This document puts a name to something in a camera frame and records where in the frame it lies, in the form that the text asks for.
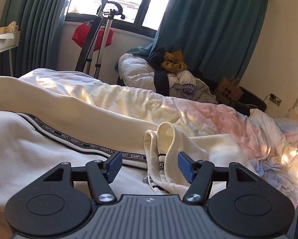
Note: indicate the mustard yellow garment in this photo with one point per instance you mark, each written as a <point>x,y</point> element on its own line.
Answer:
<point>173,66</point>

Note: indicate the white paper sheet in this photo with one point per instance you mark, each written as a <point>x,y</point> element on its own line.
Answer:
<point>4,36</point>

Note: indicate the tissue box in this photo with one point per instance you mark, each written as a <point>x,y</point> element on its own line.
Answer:
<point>8,28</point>

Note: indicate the brown paper bag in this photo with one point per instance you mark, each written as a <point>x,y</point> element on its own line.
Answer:
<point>228,92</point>

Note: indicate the pastel tie-dye bed blanket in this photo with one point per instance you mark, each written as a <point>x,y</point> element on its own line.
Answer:
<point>213,114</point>

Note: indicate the teal curtain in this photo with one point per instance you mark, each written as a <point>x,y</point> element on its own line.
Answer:
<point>31,17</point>
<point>208,25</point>

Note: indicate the cream pants with striped trim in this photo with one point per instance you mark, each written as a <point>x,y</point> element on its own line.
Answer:
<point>39,142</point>

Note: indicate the metal garment stand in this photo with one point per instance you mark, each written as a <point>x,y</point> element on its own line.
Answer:
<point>87,47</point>

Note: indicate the dark garment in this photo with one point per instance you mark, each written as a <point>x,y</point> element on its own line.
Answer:
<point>161,82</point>

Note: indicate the white duvet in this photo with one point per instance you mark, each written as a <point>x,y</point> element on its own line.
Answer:
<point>136,72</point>

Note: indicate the black chair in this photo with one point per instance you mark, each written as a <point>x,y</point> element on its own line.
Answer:
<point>253,99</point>

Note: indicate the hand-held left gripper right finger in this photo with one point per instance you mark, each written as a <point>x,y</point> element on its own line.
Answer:
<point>186,169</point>

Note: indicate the white dresser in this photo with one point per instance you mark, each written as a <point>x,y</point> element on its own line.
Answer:
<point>2,46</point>

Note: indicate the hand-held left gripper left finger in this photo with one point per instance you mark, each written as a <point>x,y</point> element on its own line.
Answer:
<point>113,168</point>

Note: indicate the grey white garment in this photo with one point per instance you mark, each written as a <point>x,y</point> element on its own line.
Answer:
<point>186,77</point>

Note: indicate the wall socket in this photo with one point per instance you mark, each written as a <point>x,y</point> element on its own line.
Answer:
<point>276,99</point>

